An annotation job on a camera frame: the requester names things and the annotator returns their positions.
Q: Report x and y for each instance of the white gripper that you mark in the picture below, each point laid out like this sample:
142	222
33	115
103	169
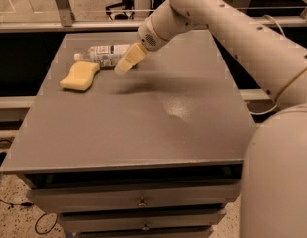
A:
146	34

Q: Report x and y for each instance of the clear blue-labelled plastic bottle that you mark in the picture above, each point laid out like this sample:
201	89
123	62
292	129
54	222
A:
107	56

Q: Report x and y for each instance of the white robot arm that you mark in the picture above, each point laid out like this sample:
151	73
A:
274	175

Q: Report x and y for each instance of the yellow sponge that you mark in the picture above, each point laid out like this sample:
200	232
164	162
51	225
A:
80	76

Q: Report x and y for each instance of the black office chair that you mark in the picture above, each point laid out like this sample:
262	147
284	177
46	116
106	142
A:
123	10

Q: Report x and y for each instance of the grey drawer cabinet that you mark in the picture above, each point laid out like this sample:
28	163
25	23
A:
176	117

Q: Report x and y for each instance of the top grey drawer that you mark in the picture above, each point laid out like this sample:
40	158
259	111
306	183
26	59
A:
134	196

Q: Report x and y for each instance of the grey drawer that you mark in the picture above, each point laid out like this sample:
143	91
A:
134	196
142	221

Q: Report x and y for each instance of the grey metal railing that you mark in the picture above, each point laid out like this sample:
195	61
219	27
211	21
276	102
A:
41	15

